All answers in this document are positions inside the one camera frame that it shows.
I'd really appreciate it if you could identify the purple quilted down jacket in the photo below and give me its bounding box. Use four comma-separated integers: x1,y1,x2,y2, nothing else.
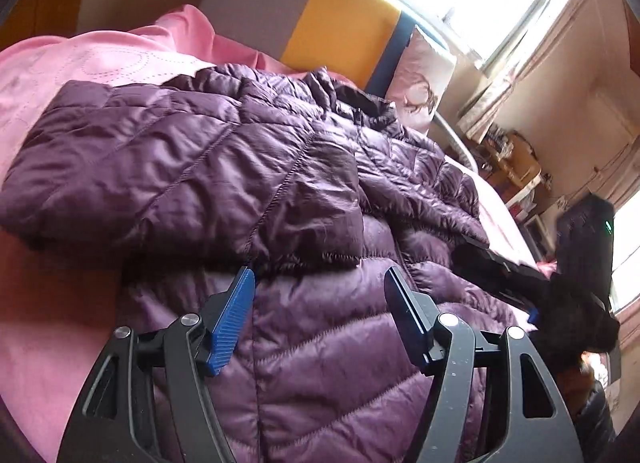
1,64,515,462

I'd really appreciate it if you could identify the pink bedspread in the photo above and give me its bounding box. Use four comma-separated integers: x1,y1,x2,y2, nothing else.
1,7,524,462

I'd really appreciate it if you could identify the person's right hand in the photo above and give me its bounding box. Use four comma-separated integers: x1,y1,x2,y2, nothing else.
554,351,608,420

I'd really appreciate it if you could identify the right floral curtain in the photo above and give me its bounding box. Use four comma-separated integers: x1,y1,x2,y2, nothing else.
457,0,587,143

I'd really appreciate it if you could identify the white low cabinet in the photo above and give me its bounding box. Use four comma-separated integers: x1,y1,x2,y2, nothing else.
518,215,556,263

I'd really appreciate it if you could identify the wooden desk with clutter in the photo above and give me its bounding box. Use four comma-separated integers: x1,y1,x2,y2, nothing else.
480,124,552,207

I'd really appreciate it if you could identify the deer print pillow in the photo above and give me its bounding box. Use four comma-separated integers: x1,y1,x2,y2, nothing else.
385,26,457,134

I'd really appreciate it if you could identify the grey curved bed rail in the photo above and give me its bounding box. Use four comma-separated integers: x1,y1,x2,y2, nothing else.
433,111,478,174

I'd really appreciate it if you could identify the grey yellow blue headboard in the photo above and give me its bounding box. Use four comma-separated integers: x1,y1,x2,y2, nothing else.
198,0,448,97

